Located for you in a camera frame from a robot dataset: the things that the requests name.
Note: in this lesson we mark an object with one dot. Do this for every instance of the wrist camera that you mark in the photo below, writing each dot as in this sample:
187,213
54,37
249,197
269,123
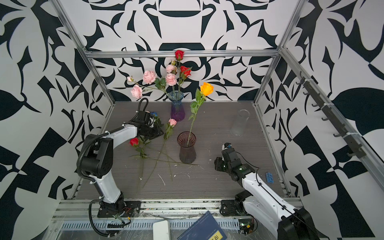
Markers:
226,146
142,118

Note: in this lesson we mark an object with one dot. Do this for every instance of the small red rose stem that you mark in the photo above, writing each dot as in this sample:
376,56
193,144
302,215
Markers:
179,54

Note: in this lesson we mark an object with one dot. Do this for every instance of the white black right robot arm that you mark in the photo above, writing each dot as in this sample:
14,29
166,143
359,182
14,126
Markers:
258,200

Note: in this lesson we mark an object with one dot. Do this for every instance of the purple ribbed glass vase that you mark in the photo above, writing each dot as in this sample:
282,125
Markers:
177,108

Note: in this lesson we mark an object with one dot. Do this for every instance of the large red rose stem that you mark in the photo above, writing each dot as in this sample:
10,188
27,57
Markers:
184,74

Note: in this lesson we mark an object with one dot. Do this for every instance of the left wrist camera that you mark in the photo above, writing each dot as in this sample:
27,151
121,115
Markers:
142,118

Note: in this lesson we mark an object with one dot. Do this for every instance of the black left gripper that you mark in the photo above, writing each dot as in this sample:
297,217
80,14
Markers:
159,132

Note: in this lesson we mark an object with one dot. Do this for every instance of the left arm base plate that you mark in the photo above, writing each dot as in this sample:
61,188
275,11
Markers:
124,209

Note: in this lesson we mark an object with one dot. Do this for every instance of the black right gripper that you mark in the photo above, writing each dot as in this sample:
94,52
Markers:
217,164

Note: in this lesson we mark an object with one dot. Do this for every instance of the clear glass vase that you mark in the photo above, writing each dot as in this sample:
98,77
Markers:
240,124

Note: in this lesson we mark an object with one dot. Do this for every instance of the blue book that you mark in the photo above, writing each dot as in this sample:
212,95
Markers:
205,228

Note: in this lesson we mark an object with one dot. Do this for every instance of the pink peony flower stem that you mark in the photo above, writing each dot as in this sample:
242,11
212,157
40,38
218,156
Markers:
171,80

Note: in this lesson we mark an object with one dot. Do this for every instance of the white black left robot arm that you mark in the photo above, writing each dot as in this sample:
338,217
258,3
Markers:
96,158

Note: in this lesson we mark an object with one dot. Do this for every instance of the dark maroon glass vase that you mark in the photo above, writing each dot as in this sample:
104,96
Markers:
186,142

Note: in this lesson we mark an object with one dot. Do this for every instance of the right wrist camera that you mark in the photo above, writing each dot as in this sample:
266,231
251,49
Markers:
226,146

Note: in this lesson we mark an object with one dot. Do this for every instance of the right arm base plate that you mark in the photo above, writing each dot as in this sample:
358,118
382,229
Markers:
231,207

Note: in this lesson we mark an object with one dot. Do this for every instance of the blue rose stem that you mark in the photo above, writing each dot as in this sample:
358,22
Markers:
157,121

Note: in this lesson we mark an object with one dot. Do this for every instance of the white rectangular device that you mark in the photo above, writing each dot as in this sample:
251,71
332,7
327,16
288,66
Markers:
161,230

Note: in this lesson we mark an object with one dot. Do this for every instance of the small blue card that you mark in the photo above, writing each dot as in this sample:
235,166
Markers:
269,177

